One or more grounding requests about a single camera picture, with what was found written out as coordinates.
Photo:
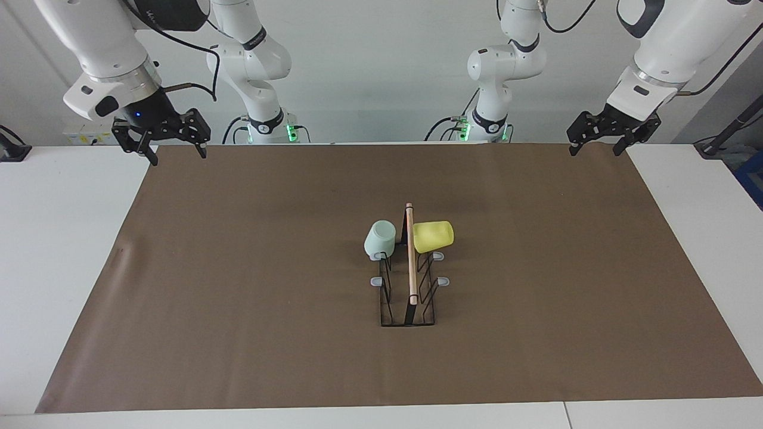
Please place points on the blue crate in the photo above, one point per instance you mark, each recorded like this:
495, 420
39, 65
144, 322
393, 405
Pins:
752, 182

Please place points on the black desk clamp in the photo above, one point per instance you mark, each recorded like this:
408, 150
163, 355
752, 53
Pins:
11, 152

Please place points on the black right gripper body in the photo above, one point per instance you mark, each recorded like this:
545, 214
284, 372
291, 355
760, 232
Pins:
152, 116

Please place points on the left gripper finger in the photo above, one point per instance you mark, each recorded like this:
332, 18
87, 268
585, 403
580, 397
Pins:
587, 126
641, 134

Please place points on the brown paper table mat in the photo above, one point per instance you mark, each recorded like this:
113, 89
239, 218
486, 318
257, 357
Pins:
238, 345

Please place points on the pale green plastic cup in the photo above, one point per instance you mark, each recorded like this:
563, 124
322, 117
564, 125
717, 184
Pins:
380, 239

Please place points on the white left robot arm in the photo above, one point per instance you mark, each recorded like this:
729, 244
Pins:
661, 53

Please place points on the black angled stand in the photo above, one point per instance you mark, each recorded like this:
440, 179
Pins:
730, 128

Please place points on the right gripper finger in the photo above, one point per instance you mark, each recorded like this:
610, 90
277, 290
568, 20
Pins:
197, 128
131, 137

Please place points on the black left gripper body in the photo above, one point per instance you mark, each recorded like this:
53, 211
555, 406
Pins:
623, 124

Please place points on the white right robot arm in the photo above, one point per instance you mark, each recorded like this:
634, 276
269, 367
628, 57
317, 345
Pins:
101, 47

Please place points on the yellow plastic cup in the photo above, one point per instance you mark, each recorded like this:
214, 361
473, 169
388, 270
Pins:
433, 236

